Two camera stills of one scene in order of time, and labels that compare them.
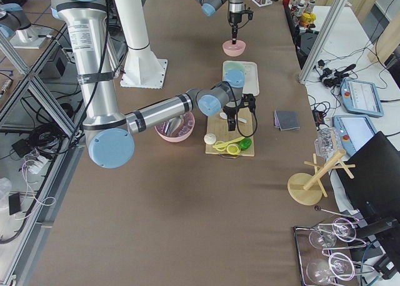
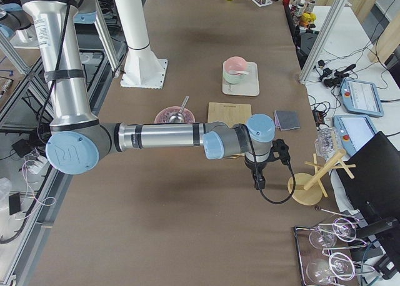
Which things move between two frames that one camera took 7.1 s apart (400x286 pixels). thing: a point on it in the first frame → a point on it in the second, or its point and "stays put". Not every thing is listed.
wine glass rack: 320,261 stays put
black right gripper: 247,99 → 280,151
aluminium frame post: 325,34 stays put
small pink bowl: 234,50 → 236,63
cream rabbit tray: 252,84 stays put
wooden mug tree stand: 306,189 stays put
